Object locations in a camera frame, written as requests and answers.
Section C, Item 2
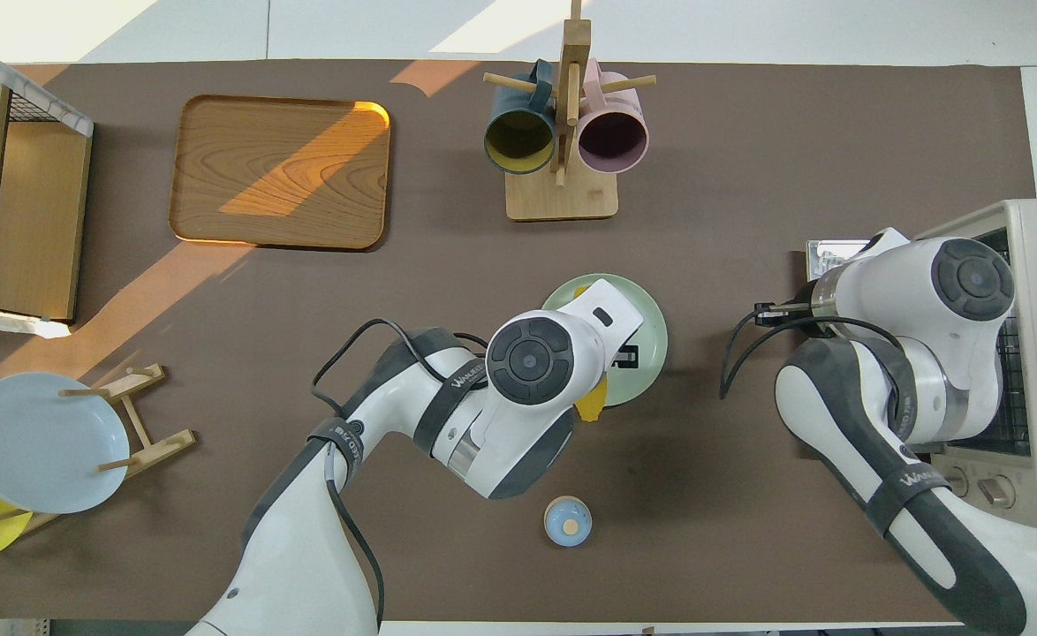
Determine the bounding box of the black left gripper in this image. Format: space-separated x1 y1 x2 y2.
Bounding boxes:
607 327 642 373

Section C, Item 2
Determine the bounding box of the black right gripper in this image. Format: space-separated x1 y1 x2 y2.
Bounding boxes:
753 300 837 342

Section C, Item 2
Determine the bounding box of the pale green ceramic plate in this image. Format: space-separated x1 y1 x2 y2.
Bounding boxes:
541 273 669 408

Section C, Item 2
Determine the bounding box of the yellow corn cob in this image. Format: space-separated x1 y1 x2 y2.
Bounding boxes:
570 281 613 424

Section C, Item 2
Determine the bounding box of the glass oven door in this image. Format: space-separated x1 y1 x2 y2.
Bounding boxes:
805 238 874 285

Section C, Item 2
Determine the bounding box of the wooden mug tree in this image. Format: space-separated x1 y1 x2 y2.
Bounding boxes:
483 0 658 222

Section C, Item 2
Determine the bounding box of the blue call bell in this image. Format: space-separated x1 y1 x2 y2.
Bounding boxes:
543 496 594 549

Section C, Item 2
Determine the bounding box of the brown table mat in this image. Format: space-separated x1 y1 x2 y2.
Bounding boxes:
0 59 1037 624

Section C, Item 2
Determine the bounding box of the pink mug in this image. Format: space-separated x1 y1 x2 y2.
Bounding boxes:
576 59 651 175

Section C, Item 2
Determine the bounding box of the dark blue mug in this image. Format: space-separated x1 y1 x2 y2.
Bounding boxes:
483 59 558 176

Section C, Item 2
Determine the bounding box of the wooden serving tray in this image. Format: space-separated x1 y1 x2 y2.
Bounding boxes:
169 95 392 253

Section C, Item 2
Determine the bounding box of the wooden plate rack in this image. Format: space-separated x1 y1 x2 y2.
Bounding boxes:
0 362 199 536

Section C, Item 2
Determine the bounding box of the light blue plate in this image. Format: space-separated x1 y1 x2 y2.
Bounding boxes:
0 372 131 515

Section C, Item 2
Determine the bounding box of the oven wire rack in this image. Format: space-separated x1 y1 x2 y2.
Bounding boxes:
978 228 1034 457

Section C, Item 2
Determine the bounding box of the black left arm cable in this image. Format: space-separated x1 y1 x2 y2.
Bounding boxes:
310 317 493 633

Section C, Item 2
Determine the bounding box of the wire basket with wooden shelves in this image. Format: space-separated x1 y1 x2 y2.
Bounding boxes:
0 35 95 338

